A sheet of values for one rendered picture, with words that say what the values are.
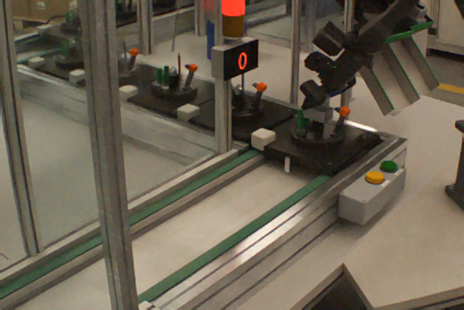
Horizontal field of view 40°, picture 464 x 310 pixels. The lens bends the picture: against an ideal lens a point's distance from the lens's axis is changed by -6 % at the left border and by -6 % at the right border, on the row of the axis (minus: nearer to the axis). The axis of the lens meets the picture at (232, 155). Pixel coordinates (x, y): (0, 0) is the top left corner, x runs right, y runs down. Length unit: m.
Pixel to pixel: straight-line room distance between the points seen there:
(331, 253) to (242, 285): 0.26
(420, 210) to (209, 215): 0.52
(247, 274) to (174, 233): 0.22
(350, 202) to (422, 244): 0.20
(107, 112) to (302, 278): 0.68
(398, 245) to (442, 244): 0.11
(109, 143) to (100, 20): 0.16
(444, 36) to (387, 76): 3.82
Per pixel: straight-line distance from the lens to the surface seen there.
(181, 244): 1.37
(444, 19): 5.67
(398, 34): 1.79
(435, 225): 1.59
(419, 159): 1.89
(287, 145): 1.65
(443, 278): 1.42
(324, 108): 1.65
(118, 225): 0.90
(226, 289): 1.23
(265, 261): 1.31
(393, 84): 1.90
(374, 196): 1.48
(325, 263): 1.42
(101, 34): 0.79
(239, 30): 1.49
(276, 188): 1.57
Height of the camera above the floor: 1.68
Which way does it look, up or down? 27 degrees down
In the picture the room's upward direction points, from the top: straight up
